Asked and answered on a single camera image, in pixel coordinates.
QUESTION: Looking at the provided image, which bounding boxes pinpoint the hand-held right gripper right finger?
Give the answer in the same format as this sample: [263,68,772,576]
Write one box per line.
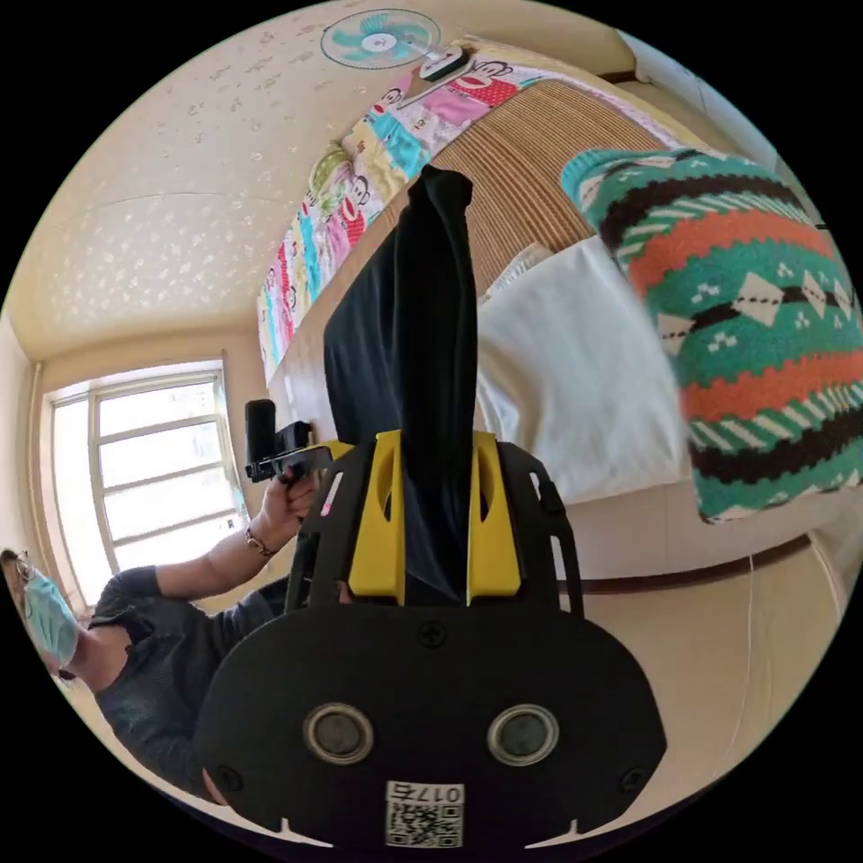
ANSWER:
[467,431,523,606]

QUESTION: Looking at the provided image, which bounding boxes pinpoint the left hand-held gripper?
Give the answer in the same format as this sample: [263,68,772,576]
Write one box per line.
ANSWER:
[245,420,356,488]

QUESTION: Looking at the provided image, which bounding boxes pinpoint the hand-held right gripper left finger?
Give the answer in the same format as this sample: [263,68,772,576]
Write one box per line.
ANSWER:
[348,431,406,606]

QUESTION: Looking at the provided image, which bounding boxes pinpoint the black pants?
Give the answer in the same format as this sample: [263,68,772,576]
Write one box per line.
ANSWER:
[323,164,481,603]

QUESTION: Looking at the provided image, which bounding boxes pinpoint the person's left forearm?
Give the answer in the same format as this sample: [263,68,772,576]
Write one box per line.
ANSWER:
[153,517,279,601]

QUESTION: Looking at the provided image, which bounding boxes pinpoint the person's left hand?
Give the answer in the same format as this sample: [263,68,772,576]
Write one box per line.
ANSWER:
[258,465,318,545]

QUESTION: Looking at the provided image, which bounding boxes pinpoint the window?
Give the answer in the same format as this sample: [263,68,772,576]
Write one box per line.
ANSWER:
[40,362,248,608]

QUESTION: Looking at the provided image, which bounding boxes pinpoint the white pillow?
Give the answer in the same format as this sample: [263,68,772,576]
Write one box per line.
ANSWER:
[474,236,691,505]

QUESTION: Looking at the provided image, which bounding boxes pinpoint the person's body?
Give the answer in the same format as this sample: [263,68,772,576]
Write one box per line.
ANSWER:
[0,548,299,805]

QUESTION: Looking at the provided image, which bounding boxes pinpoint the bed with woven mat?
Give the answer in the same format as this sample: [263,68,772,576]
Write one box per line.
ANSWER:
[255,37,837,596]

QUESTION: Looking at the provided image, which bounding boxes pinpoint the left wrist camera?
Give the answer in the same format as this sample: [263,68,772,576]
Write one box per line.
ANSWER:
[245,398,279,467]

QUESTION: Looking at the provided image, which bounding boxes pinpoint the teal wall fan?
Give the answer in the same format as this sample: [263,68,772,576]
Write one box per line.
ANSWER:
[319,7,467,84]

